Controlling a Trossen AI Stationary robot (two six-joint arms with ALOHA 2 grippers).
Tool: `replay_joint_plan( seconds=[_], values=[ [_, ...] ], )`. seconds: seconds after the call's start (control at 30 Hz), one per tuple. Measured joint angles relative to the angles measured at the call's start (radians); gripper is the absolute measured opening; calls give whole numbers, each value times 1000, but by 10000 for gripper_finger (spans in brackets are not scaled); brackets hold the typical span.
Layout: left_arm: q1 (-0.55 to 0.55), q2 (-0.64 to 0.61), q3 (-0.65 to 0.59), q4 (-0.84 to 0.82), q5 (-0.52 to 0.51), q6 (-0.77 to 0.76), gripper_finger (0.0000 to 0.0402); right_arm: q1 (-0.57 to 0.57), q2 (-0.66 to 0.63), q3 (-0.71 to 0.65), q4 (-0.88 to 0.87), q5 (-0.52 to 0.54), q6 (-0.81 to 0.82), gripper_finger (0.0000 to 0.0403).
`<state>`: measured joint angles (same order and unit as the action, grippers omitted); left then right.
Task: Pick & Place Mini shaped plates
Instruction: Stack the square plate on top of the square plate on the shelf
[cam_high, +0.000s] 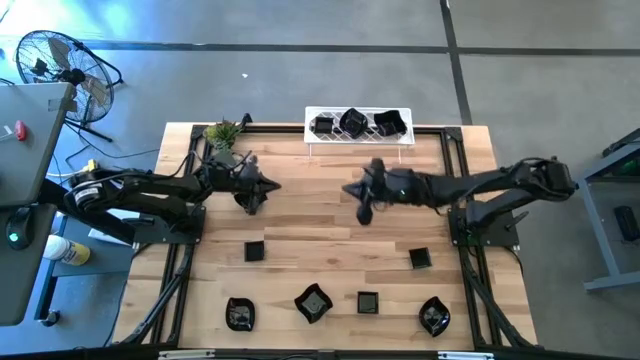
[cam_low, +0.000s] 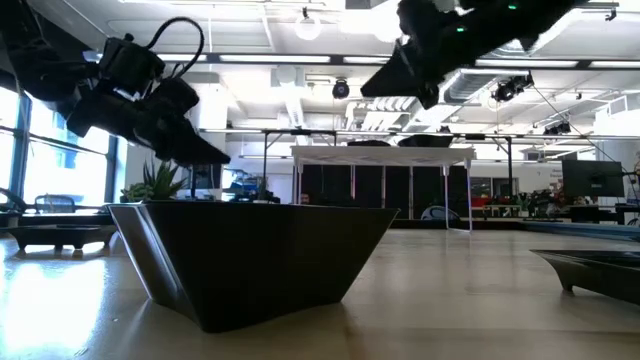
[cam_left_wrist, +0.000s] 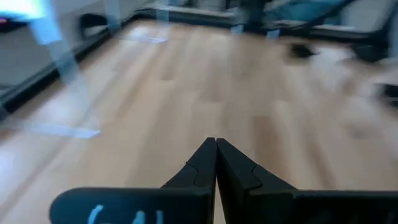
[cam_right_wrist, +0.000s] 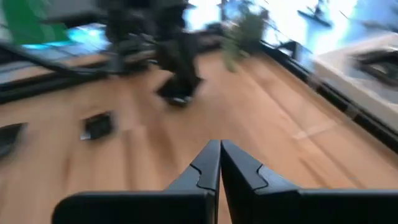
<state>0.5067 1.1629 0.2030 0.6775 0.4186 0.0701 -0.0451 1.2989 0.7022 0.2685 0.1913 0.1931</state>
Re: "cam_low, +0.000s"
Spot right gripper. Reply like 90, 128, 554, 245
360, 0, 481, 110

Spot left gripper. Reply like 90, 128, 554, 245
65, 74, 232, 168

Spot small black square dish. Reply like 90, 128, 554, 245
0, 223, 117, 252
530, 248, 640, 307

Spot black computer monitor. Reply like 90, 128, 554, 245
561, 159, 626, 199
180, 157, 225, 202

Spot potted succulent plant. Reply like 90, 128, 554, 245
119, 154, 189, 204

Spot black partition panels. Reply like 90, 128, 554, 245
298, 163, 474, 222

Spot black ceiling spotlight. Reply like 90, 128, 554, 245
490, 73, 535, 104
542, 121, 572, 137

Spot large window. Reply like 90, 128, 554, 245
0, 84, 121, 214

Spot black office chair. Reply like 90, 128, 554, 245
33, 193, 77, 215

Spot background robot arms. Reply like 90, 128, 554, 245
514, 187, 564, 214

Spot black overhead camera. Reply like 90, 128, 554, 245
331, 78, 352, 101

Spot silver ventilation duct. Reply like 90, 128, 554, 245
442, 49, 556, 104

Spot black gantry frame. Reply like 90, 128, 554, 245
259, 128, 515, 221

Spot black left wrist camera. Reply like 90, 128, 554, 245
97, 33, 167, 101

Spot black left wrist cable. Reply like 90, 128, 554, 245
144, 16, 206, 81

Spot white ring lamp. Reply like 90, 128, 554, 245
293, 13, 323, 42

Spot ceiling light rail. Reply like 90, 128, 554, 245
82, 51, 640, 71

